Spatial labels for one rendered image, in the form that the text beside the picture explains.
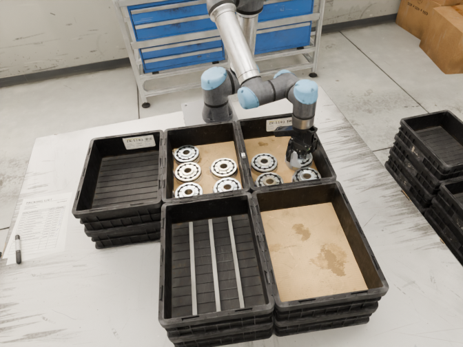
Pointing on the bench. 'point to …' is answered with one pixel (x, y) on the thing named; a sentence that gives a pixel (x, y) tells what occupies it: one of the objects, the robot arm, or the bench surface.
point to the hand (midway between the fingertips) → (293, 162)
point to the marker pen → (18, 249)
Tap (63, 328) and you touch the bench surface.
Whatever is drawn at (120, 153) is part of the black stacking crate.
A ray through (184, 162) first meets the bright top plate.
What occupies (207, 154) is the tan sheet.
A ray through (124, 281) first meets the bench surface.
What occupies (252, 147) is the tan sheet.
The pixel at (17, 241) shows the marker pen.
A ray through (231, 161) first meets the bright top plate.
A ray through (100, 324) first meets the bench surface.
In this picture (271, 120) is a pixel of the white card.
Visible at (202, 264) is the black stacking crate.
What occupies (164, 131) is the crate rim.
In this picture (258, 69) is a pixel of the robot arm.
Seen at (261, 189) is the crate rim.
